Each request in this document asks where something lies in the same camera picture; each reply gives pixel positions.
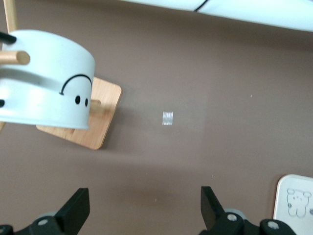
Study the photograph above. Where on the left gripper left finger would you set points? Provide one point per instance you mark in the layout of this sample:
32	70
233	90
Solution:
73	215

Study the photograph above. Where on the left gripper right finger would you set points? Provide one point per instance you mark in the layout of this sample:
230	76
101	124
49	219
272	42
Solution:
212	215

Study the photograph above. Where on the white smiley face cup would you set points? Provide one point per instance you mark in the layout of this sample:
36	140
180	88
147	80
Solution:
44	80

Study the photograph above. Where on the cream rabbit print tray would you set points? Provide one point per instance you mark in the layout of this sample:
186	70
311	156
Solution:
283	195

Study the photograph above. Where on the wooden cup stand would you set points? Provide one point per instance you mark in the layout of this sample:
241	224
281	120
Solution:
102	117

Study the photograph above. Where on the clear tape piece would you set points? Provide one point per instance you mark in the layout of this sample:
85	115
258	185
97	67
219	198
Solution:
168	118

